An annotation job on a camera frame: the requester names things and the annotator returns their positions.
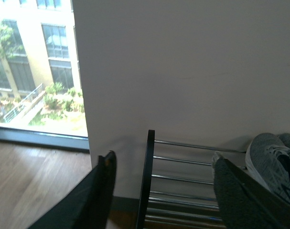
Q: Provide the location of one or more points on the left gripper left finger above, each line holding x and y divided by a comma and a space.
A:
87, 206

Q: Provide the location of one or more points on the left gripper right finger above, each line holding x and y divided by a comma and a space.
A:
243, 203

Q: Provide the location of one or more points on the grey knit sneaker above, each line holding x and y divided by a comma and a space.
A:
285, 138
268, 162

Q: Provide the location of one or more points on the black metal shoe rack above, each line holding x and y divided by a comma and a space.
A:
177, 190

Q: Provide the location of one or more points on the window frame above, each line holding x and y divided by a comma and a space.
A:
29, 137

